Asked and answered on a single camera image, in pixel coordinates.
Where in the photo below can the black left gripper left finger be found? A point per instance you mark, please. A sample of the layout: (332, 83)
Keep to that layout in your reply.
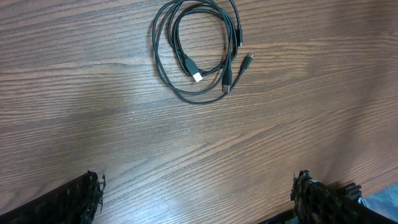
(75, 202)

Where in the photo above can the black USB cable dark plug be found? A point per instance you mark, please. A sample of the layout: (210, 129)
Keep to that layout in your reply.
(168, 17)

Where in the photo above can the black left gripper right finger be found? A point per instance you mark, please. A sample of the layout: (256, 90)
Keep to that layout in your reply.
(316, 202)

